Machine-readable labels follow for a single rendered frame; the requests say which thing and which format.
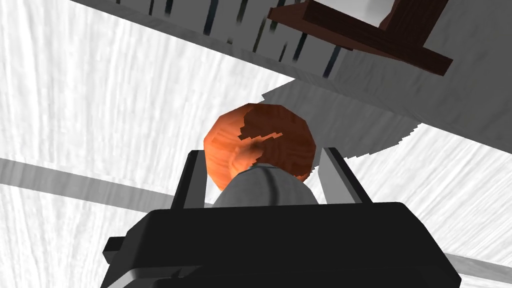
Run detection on orange and grey door knob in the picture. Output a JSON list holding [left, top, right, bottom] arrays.
[[202, 102, 320, 209]]

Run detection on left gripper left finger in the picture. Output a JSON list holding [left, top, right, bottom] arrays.
[[171, 149, 209, 210]]

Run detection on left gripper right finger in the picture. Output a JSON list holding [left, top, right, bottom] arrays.
[[317, 146, 374, 205]]

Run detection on dark brown wooden furniture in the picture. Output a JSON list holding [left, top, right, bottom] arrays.
[[266, 0, 455, 77]]

